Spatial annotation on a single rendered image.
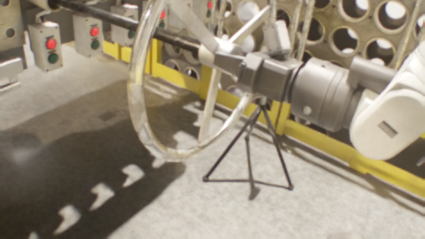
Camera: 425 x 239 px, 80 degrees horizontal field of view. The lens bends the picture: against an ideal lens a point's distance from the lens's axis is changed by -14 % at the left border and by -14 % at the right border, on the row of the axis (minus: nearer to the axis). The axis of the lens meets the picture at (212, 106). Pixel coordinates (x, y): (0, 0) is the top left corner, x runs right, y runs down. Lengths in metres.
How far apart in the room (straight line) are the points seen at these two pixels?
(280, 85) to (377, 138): 0.14
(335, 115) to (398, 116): 0.08
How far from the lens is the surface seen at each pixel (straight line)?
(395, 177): 1.78
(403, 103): 0.35
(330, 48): 2.42
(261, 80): 0.41
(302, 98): 0.40
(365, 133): 0.38
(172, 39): 0.54
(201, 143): 0.55
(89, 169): 1.53
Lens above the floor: 1.04
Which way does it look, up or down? 31 degrees down
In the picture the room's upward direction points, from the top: 7 degrees clockwise
